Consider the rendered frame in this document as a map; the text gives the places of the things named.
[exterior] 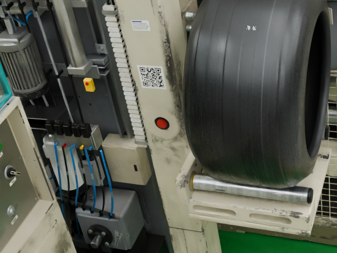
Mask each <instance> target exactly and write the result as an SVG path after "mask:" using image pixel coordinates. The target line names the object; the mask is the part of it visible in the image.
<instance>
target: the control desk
mask: <svg viewBox="0 0 337 253"><path fill-rule="evenodd" d="M0 253H77V252H76V250H75V247H74V244H73V242H72V239H71V236H70V233H69V231H68V228H67V225H66V222H65V220H64V217H63V214H62V212H61V209H60V206H59V203H58V201H57V199H56V195H55V192H54V189H53V187H52V184H51V181H50V179H49V176H48V173H47V170H46V168H45V165H44V162H43V160H42V157H41V154H40V152H39V149H38V146H37V144H36V141H35V138H34V136H33V133H32V130H31V127H30V125H29V122H28V119H27V117H26V114H25V111H24V109H23V106H22V103H21V101H20V98H19V97H17V96H11V97H10V98H9V99H8V101H7V102H6V103H5V104H4V105H3V106H2V107H1V108H0Z"/></svg>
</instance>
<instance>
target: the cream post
mask: <svg viewBox="0 0 337 253"><path fill-rule="evenodd" d="M114 2H115V6H116V10H117V14H118V19H119V23H120V27H121V31H122V35H123V40H124V44H125V48H126V52H127V56H128V61H129V65H130V70H131V74H132V78H133V82H134V86H135V90H136V95H137V99H138V103H139V108H140V112H141V116H142V120H143V124H144V129H145V133H146V137H147V141H148V145H149V148H150V153H151V158H152V162H153V167H154V171H155V175H156V179H157V183H158V188H159V192H160V196H161V200H162V204H163V209H164V213H165V217H166V221H167V225H168V230H169V233H170V237H171V241H172V245H173V250H174V253H222V251H221V245H220V239H219V233H218V227H217V223H216V222H210V221H203V220H197V219H190V218H189V212H188V207H187V205H182V204H180V202H179V197H178V193H177V188H176V178H177V176H178V174H179V172H180V170H181V168H182V166H183V164H184V162H185V160H186V158H187V156H188V154H189V153H190V152H191V149H190V146H189V143H188V139H187V134H186V129H185V122H184V113H183V74H184V63H185V55H186V49H187V46H186V40H185V34H184V28H183V23H182V16H181V10H180V4H179V0H114ZM131 20H142V21H148V22H149V26H150V31H136V30H133V28H132V23H131ZM137 65H146V66H162V69H163V74H164V79H165V84H166V89H154V88H142V86H141V81H140V77H139V73H138V68H137ZM159 119H163V120H165V121H166V122H167V126H166V128H164V129H162V128H160V127H159V126H158V125H157V121H158V120H159Z"/></svg>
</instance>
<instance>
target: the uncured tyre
mask: <svg viewBox="0 0 337 253"><path fill-rule="evenodd" d="M246 24H258V28H257V32H256V33H245V27H246ZM330 66H331V40H330V22H329V12H328V5H327V1H326V0H203V1H202V2H201V4H200V6H199V8H198V10H197V12H196V15H195V17H194V20H193V23H192V26H191V30H190V34H189V38H188V43H187V49H186V55H185V63H184V74H183V113H184V122H185V129H186V134H187V139H188V143H189V146H190V149H191V151H192V153H193V155H194V157H195V158H196V160H197V161H198V162H199V164H200V165H201V166H202V167H203V169H204V170H205V171H206V172H207V174H209V175H210V176H211V177H214V178H216V179H218V180H221V181H224V182H232V183H240V184H248V185H256V186H264V187H272V188H288V187H293V186H295V185H296V184H298V183H299V182H300V181H302V180H303V179H305V178H306V177H307V176H309V175H310V174H311V172H312V170H313V168H314V166H315V163H316V160H317V157H318V152H319V148H320V144H321V139H322V135H323V130H324V125H325V119H326V112H327V104H328V95H329V84H330Z"/></svg>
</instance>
